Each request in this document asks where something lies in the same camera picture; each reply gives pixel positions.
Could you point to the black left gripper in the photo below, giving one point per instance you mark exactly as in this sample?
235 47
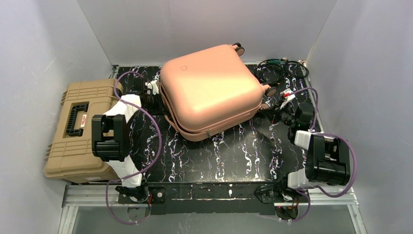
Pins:
155 102

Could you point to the pink suitcase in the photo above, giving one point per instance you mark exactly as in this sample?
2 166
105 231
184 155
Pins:
210 91

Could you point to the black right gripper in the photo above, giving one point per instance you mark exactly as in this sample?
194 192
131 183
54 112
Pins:
277 114

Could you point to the aluminium frame rail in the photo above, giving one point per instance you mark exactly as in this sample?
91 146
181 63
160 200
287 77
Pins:
202 198

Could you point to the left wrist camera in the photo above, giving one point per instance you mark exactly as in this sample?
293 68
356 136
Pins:
152 87

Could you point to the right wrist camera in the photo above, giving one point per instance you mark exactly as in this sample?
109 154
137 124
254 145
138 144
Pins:
286 97

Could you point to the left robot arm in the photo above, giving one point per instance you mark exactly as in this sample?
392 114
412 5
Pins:
111 133

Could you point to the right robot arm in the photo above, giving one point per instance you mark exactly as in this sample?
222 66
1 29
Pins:
327 160

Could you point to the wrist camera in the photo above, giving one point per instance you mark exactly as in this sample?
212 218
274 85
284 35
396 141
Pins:
152 87
286 97

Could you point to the tan plastic tool case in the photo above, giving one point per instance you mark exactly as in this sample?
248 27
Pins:
70 156

